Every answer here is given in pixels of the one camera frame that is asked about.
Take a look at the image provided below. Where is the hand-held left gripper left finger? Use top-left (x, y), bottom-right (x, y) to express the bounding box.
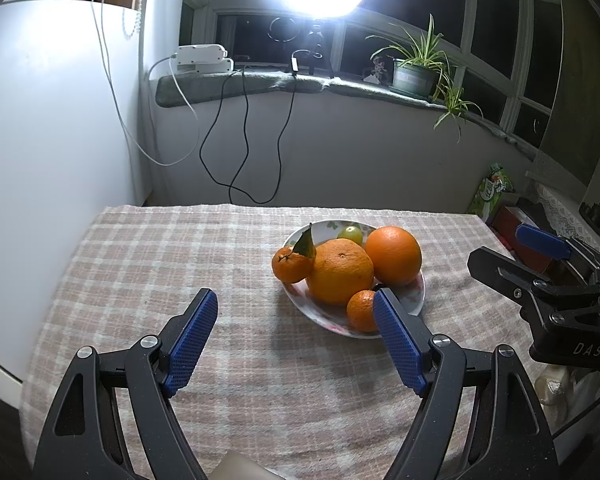
top-left (32, 288), bottom-right (219, 480)

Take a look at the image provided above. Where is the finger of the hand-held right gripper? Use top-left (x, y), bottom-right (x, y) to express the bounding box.
top-left (467, 246), bottom-right (600, 311)
top-left (515, 224), bottom-right (600, 273)

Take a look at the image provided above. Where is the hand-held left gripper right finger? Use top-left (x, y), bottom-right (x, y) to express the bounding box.
top-left (372, 287), bottom-right (561, 480)

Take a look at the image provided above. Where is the floral white plate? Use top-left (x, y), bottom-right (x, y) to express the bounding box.
top-left (283, 219), bottom-right (427, 339)

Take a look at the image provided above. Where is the small leafless mandarin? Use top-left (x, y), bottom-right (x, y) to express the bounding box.
top-left (346, 290), bottom-right (381, 333)

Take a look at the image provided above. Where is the smooth large orange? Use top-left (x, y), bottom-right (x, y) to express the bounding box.
top-left (365, 226), bottom-right (423, 287)

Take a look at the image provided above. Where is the rough large orange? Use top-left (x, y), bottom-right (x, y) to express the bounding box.
top-left (306, 239), bottom-right (376, 307)

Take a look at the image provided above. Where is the green round fruit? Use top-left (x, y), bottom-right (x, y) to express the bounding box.
top-left (336, 225), bottom-right (363, 247)

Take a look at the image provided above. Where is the mandarin with green leaf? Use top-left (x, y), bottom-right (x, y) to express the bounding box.
top-left (271, 222), bottom-right (317, 284)

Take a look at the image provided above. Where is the person's right hand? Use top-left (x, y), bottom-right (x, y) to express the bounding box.
top-left (536, 362), bottom-right (583, 406)

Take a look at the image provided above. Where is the red box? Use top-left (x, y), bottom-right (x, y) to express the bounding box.
top-left (487, 205), bottom-right (556, 273)

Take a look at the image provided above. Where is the white lace cloth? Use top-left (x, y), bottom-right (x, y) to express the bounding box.
top-left (527, 180), bottom-right (600, 246)

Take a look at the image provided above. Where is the green packet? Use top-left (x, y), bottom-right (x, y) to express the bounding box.
top-left (467, 162), bottom-right (513, 221)

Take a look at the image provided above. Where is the checkered beige tablecloth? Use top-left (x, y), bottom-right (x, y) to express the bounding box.
top-left (20, 204), bottom-right (556, 480)

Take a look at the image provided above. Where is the dark curtain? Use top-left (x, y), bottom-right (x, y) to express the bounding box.
top-left (535, 0), bottom-right (600, 186)

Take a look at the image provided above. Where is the potted spider plant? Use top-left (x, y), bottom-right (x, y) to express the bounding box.
top-left (365, 14), bottom-right (483, 143)

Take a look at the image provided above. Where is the small flowered ornament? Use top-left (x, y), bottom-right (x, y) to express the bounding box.
top-left (364, 57), bottom-right (388, 83)

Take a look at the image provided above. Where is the white refrigerator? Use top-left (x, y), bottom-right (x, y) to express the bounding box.
top-left (0, 0), bottom-right (148, 396)

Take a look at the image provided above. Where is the black tripod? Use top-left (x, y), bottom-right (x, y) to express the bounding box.
top-left (287, 17), bottom-right (338, 81)

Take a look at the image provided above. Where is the white power box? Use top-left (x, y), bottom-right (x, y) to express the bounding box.
top-left (176, 44), bottom-right (235, 73)

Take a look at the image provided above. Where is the white cable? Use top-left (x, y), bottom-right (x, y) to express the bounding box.
top-left (87, 0), bottom-right (201, 166)

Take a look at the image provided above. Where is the black cable with inline switch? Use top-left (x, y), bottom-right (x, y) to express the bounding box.
top-left (257, 50), bottom-right (301, 206)

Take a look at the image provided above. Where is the white window frame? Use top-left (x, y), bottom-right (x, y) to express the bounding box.
top-left (180, 0), bottom-right (566, 146)

